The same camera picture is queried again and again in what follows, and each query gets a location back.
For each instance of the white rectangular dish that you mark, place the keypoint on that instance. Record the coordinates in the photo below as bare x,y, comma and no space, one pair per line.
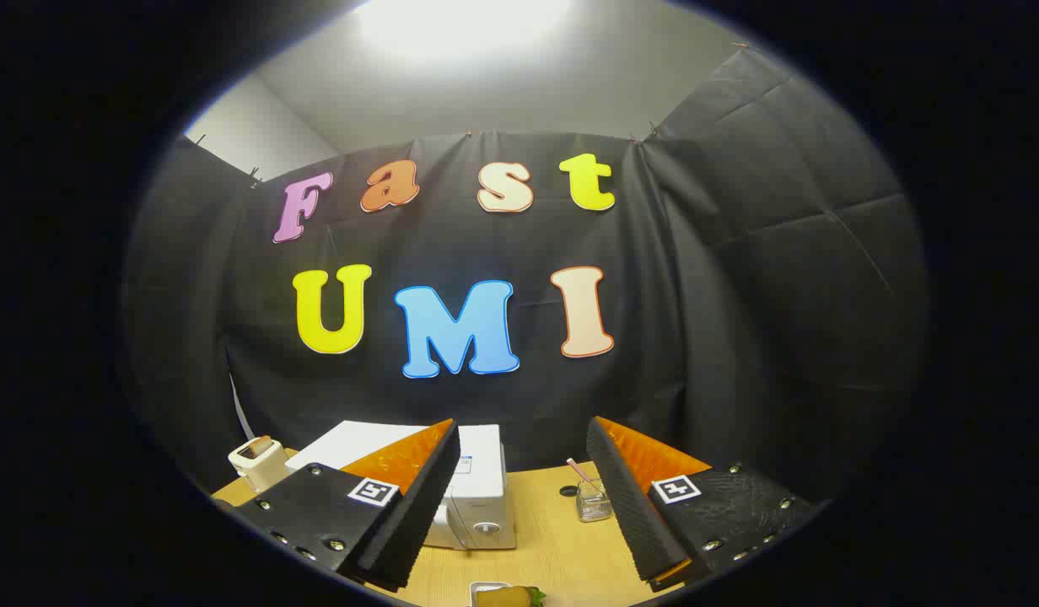
484,587

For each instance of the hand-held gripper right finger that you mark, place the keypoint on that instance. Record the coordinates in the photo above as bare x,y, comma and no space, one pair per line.
629,506

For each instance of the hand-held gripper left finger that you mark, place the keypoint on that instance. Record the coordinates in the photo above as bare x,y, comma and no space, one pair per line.
418,506

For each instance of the toast slice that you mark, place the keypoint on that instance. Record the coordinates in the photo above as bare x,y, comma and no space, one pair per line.
260,447

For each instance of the white microwave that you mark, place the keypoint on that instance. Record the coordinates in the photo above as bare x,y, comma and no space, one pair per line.
481,489

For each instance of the brown bread lettuce sandwich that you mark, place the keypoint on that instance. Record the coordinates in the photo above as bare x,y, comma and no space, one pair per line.
507,598

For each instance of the pink striped straw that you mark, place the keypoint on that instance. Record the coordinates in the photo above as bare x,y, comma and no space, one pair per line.
578,470

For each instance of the white toaster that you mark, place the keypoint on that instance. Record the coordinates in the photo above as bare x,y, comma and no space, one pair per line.
266,470

